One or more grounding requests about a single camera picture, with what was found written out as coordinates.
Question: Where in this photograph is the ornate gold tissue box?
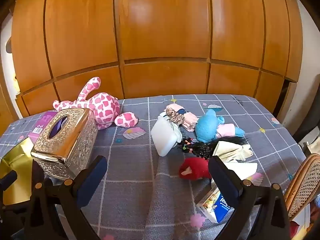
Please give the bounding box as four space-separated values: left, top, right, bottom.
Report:
30 108 98 180

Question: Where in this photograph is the black braided wig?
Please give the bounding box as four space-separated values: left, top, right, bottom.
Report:
179 136 248 160

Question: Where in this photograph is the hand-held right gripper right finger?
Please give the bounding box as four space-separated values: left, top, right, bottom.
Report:
208 156 293 240

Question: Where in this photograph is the white waffle cloth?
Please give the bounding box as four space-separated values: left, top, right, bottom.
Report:
224 161 258 180

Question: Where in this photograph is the beige cloth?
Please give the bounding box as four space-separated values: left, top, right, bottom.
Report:
212 141 253 162

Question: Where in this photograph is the red fluffy sock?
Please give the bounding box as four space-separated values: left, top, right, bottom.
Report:
178 157 213 180

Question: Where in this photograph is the gold metal tin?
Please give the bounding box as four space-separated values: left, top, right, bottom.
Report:
0 137 38 205

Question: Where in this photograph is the blue plush toy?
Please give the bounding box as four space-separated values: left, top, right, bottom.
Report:
195 109 245 143

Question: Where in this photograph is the pink spotted plush toy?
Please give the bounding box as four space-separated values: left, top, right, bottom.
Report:
52 77 139 130

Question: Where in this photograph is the brown satin scrunchie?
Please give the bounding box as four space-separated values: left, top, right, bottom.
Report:
165 106 185 126

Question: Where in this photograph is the blue tissue packet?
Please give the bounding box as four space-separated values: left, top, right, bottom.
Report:
196 187 237 224

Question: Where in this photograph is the wooden wardrobe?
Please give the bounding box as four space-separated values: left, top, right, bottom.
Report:
11 0 304 117

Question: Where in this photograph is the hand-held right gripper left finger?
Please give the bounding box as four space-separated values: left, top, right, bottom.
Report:
25 155 108 240

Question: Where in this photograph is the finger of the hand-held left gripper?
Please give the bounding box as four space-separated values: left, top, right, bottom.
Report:
0 170 18 192

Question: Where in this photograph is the purple carton box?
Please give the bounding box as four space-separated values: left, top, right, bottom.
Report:
28 110 60 145

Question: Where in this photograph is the rattan chair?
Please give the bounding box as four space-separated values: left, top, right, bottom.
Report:
284 154 320 222

